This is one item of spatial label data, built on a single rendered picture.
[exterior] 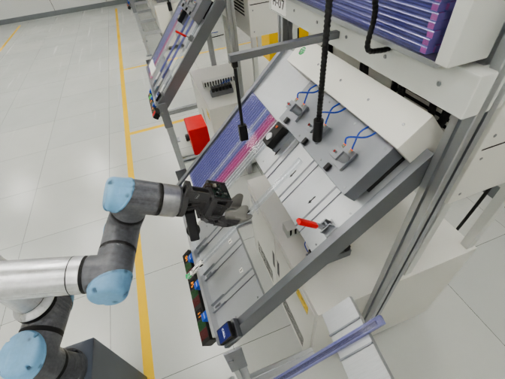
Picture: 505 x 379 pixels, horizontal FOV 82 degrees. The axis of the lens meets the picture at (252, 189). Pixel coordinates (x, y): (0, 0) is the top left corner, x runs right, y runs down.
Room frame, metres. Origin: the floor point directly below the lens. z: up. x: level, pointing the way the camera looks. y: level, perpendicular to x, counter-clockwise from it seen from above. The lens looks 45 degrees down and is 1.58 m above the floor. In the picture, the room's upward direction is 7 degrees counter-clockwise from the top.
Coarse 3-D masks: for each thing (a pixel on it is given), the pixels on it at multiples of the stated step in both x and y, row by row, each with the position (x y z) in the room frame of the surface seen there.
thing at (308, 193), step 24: (288, 72) 0.96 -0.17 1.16; (264, 96) 0.96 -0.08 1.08; (288, 96) 0.87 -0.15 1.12; (288, 144) 0.70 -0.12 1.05; (264, 168) 0.69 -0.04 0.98; (312, 168) 0.57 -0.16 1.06; (288, 192) 0.56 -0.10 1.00; (312, 192) 0.51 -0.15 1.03; (336, 192) 0.47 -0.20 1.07; (312, 216) 0.46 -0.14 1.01; (336, 216) 0.42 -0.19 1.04; (312, 240) 0.40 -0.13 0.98
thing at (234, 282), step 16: (208, 224) 0.66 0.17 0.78; (208, 240) 0.60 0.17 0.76; (240, 240) 0.52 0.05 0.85; (224, 256) 0.51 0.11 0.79; (240, 256) 0.48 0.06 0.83; (208, 272) 0.49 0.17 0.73; (224, 272) 0.46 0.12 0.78; (240, 272) 0.43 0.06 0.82; (208, 288) 0.45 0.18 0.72; (224, 288) 0.42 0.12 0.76; (240, 288) 0.39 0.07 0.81; (256, 288) 0.37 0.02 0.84; (224, 304) 0.37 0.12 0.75; (240, 304) 0.35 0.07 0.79; (224, 320) 0.33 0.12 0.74
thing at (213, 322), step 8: (184, 216) 0.75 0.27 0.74; (184, 224) 0.71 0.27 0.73; (192, 248) 0.59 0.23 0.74; (192, 256) 0.56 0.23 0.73; (200, 272) 0.50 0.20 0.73; (200, 280) 0.47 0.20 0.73; (200, 288) 0.45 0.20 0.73; (208, 296) 0.42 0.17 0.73; (208, 304) 0.39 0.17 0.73; (208, 312) 0.36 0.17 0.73; (208, 320) 0.34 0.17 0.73; (216, 320) 0.34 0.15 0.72; (216, 328) 0.32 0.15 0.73; (216, 336) 0.30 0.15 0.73
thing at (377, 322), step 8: (376, 320) 0.17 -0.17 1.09; (384, 320) 0.17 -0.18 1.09; (360, 328) 0.17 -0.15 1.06; (368, 328) 0.16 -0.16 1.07; (376, 328) 0.16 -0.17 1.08; (344, 336) 0.16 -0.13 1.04; (352, 336) 0.16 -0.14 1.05; (360, 336) 0.15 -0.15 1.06; (336, 344) 0.16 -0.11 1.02; (344, 344) 0.15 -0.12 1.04; (320, 352) 0.16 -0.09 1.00; (328, 352) 0.15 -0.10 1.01; (336, 352) 0.15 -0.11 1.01; (304, 360) 0.15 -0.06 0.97; (312, 360) 0.15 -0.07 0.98; (320, 360) 0.14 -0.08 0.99; (296, 368) 0.14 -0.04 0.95; (304, 368) 0.14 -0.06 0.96; (280, 376) 0.14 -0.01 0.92; (288, 376) 0.14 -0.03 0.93
